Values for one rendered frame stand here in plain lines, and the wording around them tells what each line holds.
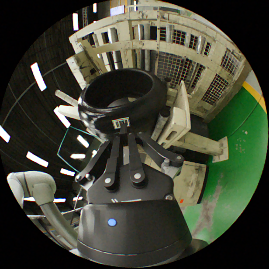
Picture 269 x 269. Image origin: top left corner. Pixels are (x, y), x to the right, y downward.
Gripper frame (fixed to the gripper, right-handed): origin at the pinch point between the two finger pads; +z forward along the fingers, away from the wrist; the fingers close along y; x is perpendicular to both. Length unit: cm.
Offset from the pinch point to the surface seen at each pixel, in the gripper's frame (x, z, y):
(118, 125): -1.0, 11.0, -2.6
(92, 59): 58, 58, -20
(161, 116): -1.0, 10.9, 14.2
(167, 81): 14.9, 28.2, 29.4
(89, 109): 7.8, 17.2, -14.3
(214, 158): -66, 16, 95
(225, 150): -49, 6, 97
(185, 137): -30, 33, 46
